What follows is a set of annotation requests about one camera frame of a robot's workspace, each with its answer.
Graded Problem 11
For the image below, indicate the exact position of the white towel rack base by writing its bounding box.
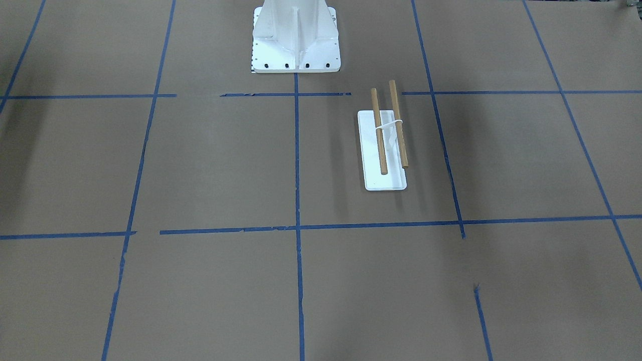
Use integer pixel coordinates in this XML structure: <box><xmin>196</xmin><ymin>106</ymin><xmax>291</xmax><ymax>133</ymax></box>
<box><xmin>357</xmin><ymin>110</ymin><xmax>407</xmax><ymax>191</ymax></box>

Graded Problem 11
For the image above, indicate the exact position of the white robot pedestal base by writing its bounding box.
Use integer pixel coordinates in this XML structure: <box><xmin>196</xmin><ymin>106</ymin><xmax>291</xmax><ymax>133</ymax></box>
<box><xmin>251</xmin><ymin>1</ymin><xmax>342</xmax><ymax>74</ymax></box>

